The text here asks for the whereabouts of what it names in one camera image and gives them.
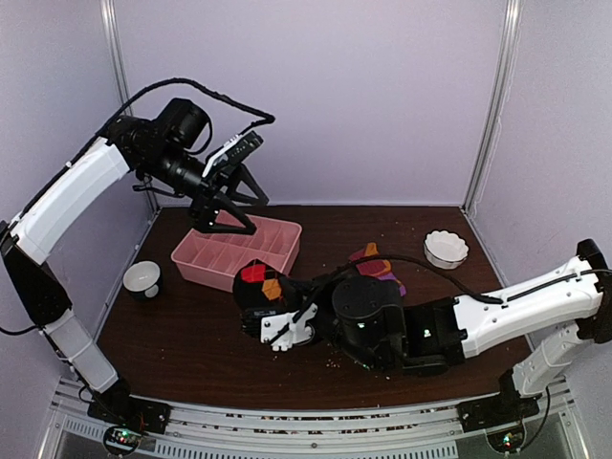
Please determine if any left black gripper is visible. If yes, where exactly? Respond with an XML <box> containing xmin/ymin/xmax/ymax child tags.
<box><xmin>142</xmin><ymin>144</ymin><xmax>270</xmax><ymax>235</ymax></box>

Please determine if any maroon orange purple striped sock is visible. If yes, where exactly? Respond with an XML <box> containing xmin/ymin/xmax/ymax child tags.
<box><xmin>348</xmin><ymin>242</ymin><xmax>406</xmax><ymax>296</ymax></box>

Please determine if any black argyle red orange sock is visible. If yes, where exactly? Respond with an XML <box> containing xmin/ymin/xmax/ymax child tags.
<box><xmin>232</xmin><ymin>258</ymin><xmax>300</xmax><ymax>315</ymax></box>

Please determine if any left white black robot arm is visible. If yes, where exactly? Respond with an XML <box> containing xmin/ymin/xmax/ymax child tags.
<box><xmin>1</xmin><ymin>77</ymin><xmax>275</xmax><ymax>425</ymax></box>

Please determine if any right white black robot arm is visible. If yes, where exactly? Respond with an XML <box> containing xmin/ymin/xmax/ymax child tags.
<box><xmin>268</xmin><ymin>239</ymin><xmax>611</xmax><ymax>423</ymax></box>

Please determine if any pink divided organizer tray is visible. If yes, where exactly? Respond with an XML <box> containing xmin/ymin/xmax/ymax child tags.
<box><xmin>171</xmin><ymin>214</ymin><xmax>302</xmax><ymax>292</ymax></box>

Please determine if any small white round container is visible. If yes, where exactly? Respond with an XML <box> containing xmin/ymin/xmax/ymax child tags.
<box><xmin>122</xmin><ymin>260</ymin><xmax>164</xmax><ymax>301</ymax></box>

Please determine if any white scalloped ceramic bowl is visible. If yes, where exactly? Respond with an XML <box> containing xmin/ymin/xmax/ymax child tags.
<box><xmin>424</xmin><ymin>230</ymin><xmax>470</xmax><ymax>271</ymax></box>

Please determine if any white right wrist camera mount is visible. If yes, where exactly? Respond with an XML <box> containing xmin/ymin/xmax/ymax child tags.
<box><xmin>259</xmin><ymin>305</ymin><xmax>317</xmax><ymax>352</ymax></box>

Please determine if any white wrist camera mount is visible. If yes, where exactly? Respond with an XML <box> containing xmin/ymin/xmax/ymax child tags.
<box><xmin>259</xmin><ymin>305</ymin><xmax>317</xmax><ymax>352</ymax></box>
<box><xmin>201</xmin><ymin>135</ymin><xmax>245</xmax><ymax>179</ymax></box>

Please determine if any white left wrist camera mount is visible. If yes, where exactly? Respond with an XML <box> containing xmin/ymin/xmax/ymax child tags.
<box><xmin>201</xmin><ymin>135</ymin><xmax>245</xmax><ymax>179</ymax></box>

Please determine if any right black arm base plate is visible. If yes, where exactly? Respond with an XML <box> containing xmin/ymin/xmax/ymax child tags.
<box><xmin>456</xmin><ymin>394</ymin><xmax>539</xmax><ymax>432</ymax></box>

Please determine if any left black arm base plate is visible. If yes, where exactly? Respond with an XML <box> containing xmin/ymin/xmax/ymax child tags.
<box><xmin>87</xmin><ymin>397</ymin><xmax>171</xmax><ymax>434</ymax></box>

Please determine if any left aluminium frame post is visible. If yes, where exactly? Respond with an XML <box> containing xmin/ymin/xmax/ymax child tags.
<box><xmin>98</xmin><ymin>0</ymin><xmax>161</xmax><ymax>216</ymax></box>

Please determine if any aluminium frame post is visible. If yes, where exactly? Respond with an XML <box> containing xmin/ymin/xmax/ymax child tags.
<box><xmin>463</xmin><ymin>0</ymin><xmax>523</xmax><ymax>217</ymax></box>
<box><xmin>98</xmin><ymin>0</ymin><xmax>161</xmax><ymax>216</ymax></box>

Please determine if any right aluminium frame post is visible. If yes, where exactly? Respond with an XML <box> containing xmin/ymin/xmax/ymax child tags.
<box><xmin>463</xmin><ymin>0</ymin><xmax>523</xmax><ymax>217</ymax></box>

